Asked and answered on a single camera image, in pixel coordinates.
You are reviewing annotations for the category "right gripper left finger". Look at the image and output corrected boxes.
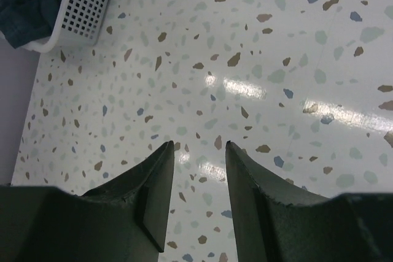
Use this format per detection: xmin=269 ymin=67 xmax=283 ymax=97
xmin=1 ymin=141 xmax=174 ymax=261

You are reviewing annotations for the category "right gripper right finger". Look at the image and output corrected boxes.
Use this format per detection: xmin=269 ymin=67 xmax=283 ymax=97
xmin=225 ymin=142 xmax=392 ymax=261

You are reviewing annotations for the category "blue denim tank top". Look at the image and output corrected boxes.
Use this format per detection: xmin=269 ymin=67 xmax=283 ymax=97
xmin=1 ymin=0 xmax=62 ymax=48

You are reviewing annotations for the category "white plastic basket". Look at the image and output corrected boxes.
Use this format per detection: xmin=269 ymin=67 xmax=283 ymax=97
xmin=23 ymin=0 xmax=109 ymax=53

